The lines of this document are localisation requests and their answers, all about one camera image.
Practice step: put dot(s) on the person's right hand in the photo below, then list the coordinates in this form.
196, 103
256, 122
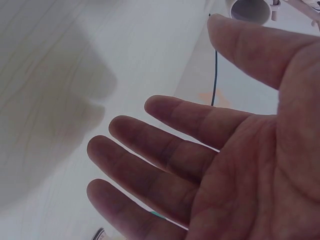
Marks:
240, 185

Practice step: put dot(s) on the person's right thumb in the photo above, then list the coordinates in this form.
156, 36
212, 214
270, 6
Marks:
255, 47

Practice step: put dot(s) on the white round black-rimmed object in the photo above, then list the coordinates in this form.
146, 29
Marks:
101, 236

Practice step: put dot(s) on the white round cup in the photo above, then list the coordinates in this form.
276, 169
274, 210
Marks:
250, 12

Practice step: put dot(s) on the teal green object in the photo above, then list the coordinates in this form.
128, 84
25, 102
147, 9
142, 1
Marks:
157, 214

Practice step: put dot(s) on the pinkish bar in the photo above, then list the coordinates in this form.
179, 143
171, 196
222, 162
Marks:
303, 10

